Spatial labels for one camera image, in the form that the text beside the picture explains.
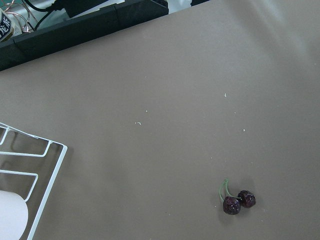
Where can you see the white plastic cup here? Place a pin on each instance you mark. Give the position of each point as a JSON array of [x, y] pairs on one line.
[[13, 215]]

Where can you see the dark red cherry pair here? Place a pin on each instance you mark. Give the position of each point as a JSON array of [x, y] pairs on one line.
[[231, 204]]

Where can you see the black keyboard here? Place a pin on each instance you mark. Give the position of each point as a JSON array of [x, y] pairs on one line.
[[110, 19]]

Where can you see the white wire cup rack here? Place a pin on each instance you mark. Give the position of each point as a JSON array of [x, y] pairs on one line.
[[29, 165]]

